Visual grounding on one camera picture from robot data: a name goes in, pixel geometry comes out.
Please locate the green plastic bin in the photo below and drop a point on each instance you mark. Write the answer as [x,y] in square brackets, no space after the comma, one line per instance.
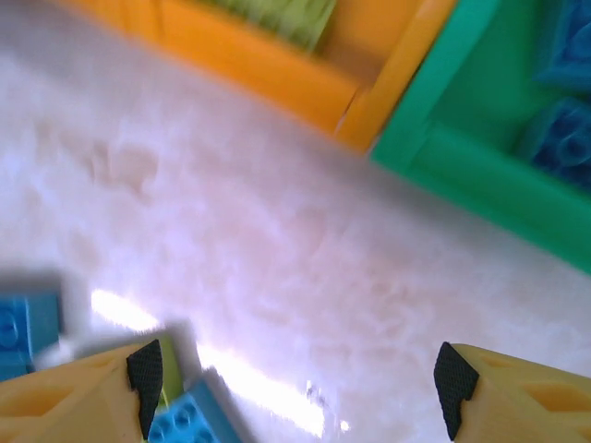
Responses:
[461,92]

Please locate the blue lego brick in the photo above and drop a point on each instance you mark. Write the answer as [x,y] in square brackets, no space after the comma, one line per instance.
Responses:
[27,323]
[194,415]
[558,143]

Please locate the small blue lego block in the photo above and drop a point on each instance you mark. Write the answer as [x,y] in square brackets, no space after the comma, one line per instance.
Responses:
[568,41]

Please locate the green lego brick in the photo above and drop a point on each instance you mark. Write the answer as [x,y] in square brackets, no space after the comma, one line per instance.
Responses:
[277,18]
[173,369]

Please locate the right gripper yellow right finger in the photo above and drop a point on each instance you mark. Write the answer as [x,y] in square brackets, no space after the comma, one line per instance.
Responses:
[531,406]

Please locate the orange plastic bin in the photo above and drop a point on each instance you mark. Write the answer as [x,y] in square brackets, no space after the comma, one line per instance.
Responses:
[258,60]

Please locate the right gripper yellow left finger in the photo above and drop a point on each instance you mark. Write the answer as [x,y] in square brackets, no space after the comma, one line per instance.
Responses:
[69,406]

